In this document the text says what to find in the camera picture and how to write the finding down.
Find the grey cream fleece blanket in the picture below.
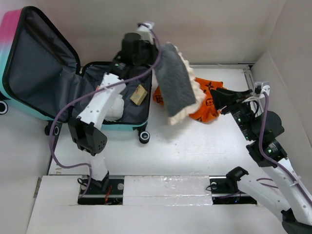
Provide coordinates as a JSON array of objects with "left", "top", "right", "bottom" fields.
[{"left": 154, "top": 43, "right": 206, "bottom": 125}]

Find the white drawstring bag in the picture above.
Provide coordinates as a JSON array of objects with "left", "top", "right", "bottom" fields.
[{"left": 104, "top": 94, "right": 124, "bottom": 121}]

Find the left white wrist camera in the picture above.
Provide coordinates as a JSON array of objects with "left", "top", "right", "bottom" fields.
[{"left": 136, "top": 21, "right": 155, "bottom": 44}]

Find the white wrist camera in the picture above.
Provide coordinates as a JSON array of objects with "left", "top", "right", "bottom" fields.
[
  {"left": 253, "top": 81, "right": 271, "bottom": 100},
  {"left": 136, "top": 21, "right": 155, "bottom": 44}
]

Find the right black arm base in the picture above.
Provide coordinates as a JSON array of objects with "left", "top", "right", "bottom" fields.
[{"left": 205, "top": 167, "right": 257, "bottom": 205}]

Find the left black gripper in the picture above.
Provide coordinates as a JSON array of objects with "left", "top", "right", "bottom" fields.
[{"left": 133, "top": 37, "right": 161, "bottom": 67}]

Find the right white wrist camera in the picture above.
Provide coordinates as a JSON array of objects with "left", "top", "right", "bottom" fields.
[{"left": 253, "top": 81, "right": 271, "bottom": 100}]

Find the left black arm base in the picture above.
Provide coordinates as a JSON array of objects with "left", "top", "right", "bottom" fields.
[{"left": 78, "top": 176, "right": 125, "bottom": 205}]

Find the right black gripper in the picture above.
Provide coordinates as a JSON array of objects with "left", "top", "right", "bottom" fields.
[{"left": 209, "top": 86, "right": 256, "bottom": 140}]

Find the small gold box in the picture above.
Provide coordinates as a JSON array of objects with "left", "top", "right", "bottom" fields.
[{"left": 130, "top": 84, "right": 148, "bottom": 106}]

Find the orange patterned towel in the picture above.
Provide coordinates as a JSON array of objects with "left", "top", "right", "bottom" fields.
[{"left": 153, "top": 75, "right": 223, "bottom": 125}]

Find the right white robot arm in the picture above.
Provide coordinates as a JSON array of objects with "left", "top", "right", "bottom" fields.
[{"left": 209, "top": 83, "right": 312, "bottom": 234}]

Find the teal pink open suitcase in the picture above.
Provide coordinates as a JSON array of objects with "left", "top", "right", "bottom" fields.
[{"left": 0, "top": 6, "right": 153, "bottom": 144}]

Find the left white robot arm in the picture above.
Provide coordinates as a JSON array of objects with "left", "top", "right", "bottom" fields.
[{"left": 68, "top": 33, "right": 158, "bottom": 194}]

